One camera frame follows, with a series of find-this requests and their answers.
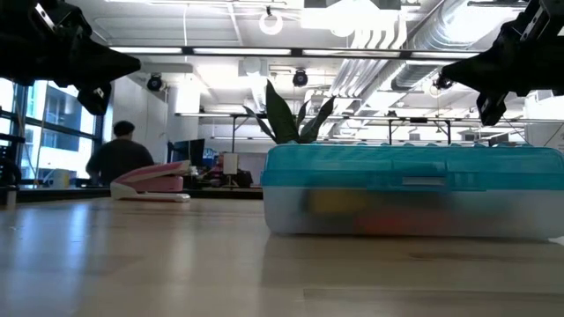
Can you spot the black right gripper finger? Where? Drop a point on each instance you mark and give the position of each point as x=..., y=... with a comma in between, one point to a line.
x=478, y=77
x=491, y=108

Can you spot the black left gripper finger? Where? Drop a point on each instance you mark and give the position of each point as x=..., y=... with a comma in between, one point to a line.
x=96, y=99
x=106, y=66

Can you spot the teal lid clear pencil box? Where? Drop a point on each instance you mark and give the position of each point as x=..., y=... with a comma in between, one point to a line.
x=410, y=176

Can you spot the person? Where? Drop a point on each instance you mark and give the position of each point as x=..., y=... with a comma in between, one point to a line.
x=119, y=158
x=218, y=172

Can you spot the pale waste bin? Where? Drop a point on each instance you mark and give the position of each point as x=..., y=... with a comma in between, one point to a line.
x=61, y=179

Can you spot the pink white stapler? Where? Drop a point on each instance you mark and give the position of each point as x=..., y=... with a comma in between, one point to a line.
x=150, y=182

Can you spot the black computer monitor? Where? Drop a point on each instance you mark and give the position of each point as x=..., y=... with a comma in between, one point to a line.
x=189, y=152

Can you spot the long ceiling light strip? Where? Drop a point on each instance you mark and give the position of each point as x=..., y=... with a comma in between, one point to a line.
x=242, y=51

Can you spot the white upright panel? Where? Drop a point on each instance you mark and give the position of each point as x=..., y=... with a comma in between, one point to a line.
x=230, y=164

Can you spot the green snake plant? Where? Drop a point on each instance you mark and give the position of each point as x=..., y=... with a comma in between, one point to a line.
x=282, y=119

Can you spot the silver ventilation duct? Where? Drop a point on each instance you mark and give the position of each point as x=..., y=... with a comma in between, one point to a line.
x=440, y=31

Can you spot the black aluminium table frame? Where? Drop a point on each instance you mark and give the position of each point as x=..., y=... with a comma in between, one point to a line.
x=66, y=193

